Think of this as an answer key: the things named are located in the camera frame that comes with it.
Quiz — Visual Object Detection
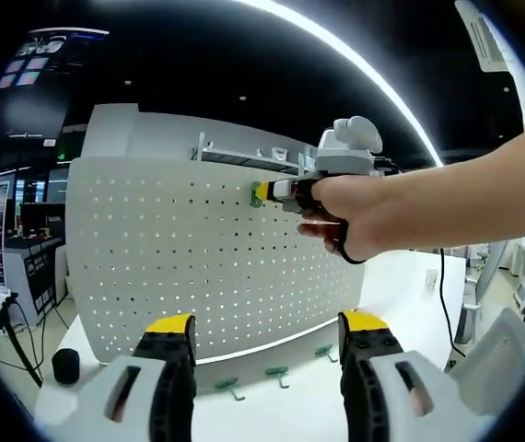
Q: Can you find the black equipment cabinet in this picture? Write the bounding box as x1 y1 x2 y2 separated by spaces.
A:
4 202 69 319

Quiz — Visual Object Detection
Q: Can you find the green hook assembly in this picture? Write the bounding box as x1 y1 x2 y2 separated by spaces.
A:
264 366 290 390
214 376 247 402
313 344 340 364
249 180 268 208

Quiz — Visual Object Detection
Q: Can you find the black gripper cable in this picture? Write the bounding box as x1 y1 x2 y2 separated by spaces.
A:
437 247 466 358

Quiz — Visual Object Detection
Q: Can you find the ceiling air conditioner vent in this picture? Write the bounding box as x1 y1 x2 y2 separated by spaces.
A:
454 0 511 74

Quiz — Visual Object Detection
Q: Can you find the curved ceiling light strip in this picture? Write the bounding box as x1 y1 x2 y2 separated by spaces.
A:
239 0 446 168

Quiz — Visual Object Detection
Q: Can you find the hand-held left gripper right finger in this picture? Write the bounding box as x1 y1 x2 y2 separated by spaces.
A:
338 310 494 442

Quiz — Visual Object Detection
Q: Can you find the black cylinder speaker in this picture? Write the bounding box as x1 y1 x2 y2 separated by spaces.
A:
51 348 81 385

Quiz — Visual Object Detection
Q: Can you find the white mesh office chair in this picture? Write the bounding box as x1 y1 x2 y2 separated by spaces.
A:
449 307 525 415

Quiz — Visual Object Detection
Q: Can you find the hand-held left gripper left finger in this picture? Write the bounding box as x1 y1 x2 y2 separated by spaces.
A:
62 312 198 442

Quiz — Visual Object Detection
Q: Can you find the black tripod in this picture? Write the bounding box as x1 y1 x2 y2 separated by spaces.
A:
0 290 45 388

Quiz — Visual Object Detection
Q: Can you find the white perforated mounting plate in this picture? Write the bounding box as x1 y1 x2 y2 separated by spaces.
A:
64 156 366 367

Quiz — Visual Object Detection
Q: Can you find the large dark wall display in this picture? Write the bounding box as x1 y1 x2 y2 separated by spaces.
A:
0 29 73 139

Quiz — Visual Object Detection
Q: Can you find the person's right hand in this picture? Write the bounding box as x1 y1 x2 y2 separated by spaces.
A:
297 172 419 264

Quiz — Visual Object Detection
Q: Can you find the metal storage shelf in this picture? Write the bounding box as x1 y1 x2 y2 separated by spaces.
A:
192 132 319 179

